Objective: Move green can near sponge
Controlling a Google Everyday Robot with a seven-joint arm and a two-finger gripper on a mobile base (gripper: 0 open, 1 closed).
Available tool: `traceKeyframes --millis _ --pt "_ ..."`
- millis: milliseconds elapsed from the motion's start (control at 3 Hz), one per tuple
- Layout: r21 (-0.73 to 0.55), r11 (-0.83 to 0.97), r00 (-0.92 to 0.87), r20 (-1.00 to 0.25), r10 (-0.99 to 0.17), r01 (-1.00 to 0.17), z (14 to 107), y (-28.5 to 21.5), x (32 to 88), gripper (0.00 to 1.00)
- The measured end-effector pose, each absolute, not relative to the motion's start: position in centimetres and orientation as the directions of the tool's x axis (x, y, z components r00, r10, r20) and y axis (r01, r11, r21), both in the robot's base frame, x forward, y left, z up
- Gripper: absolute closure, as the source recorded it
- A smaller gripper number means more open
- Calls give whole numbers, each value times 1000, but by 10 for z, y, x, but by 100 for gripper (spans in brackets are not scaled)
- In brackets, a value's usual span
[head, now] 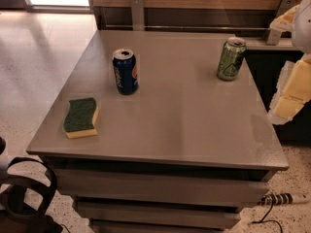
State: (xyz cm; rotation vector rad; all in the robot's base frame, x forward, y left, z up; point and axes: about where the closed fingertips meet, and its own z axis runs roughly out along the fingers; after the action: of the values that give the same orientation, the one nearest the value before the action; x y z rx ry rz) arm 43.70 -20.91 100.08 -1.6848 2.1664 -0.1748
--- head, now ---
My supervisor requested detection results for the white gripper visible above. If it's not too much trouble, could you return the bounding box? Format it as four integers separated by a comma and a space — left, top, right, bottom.
268, 0, 311, 125

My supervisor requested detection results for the green soda can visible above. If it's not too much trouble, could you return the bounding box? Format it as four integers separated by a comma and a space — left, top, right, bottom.
217, 37, 246, 81

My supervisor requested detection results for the blue Pepsi can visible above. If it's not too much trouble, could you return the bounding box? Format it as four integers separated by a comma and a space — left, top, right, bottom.
112, 49, 138, 95

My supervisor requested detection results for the green and yellow sponge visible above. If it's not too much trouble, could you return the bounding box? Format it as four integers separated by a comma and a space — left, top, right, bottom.
63, 97, 99, 139

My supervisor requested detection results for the white power strip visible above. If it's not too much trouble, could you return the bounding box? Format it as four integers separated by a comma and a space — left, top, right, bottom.
259, 193, 311, 206

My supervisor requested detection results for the grey drawer cabinet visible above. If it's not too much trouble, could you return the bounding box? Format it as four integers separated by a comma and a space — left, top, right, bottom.
28, 31, 288, 233

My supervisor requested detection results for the right metal wall bracket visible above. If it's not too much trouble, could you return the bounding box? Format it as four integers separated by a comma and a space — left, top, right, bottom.
265, 0, 298, 46

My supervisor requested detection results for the metal wall bracket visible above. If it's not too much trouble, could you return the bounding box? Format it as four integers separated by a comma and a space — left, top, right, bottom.
265, 0, 298, 46
130, 0, 145, 31

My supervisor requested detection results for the wooden wall counter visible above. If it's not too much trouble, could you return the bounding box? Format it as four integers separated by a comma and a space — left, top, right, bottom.
89, 0, 301, 38

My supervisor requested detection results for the left metal wall bracket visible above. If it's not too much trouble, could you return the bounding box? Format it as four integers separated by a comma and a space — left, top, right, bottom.
130, 0, 145, 31

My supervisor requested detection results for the black power cable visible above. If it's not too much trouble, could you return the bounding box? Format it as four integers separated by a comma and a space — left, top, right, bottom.
251, 203, 285, 233

